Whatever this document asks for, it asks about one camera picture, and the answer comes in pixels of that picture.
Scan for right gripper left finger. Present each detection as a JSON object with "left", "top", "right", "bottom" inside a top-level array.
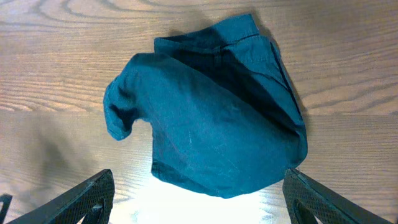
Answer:
[{"left": 11, "top": 169, "right": 115, "bottom": 224}]

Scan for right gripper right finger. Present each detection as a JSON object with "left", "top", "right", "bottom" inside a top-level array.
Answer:
[{"left": 282, "top": 169, "right": 392, "bottom": 224}]

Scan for navy blue shorts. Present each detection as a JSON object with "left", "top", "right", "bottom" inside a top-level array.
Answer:
[{"left": 103, "top": 14, "right": 308, "bottom": 198}]

